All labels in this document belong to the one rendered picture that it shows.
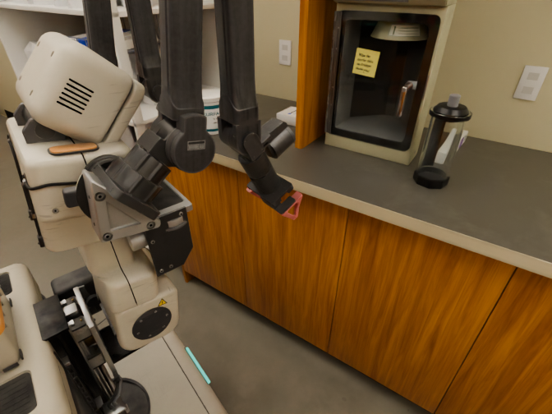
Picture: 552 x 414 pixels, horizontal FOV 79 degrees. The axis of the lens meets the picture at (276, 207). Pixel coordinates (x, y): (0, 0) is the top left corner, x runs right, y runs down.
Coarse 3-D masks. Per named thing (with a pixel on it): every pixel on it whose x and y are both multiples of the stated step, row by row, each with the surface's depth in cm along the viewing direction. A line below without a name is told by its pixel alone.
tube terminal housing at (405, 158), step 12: (456, 0) 94; (408, 12) 94; (420, 12) 92; (432, 12) 91; (444, 12) 89; (444, 24) 91; (444, 36) 97; (432, 60) 96; (432, 72) 98; (432, 84) 104; (420, 108) 104; (420, 120) 106; (420, 132) 113; (336, 144) 126; (348, 144) 124; (360, 144) 121; (384, 156) 118; (396, 156) 115; (408, 156) 113
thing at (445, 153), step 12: (432, 108) 94; (432, 120) 94; (444, 120) 90; (468, 120) 90; (432, 132) 95; (444, 132) 92; (456, 132) 92; (432, 144) 96; (444, 144) 94; (456, 144) 94; (432, 156) 97; (444, 156) 96; (420, 168) 102; (432, 168) 99; (444, 168) 98
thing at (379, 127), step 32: (352, 32) 103; (384, 32) 98; (416, 32) 94; (352, 64) 108; (384, 64) 102; (416, 64) 97; (352, 96) 113; (384, 96) 107; (416, 96) 101; (352, 128) 118; (384, 128) 112
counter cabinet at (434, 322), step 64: (192, 192) 148; (192, 256) 176; (256, 256) 143; (320, 256) 121; (384, 256) 105; (448, 256) 92; (320, 320) 139; (384, 320) 118; (448, 320) 103; (512, 320) 91; (384, 384) 136; (448, 384) 115; (512, 384) 101
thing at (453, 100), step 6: (450, 96) 91; (456, 96) 90; (444, 102) 95; (450, 102) 91; (456, 102) 90; (438, 108) 92; (444, 108) 90; (450, 108) 90; (456, 108) 90; (462, 108) 90; (444, 114) 90; (450, 114) 90; (456, 114) 89; (462, 114) 89
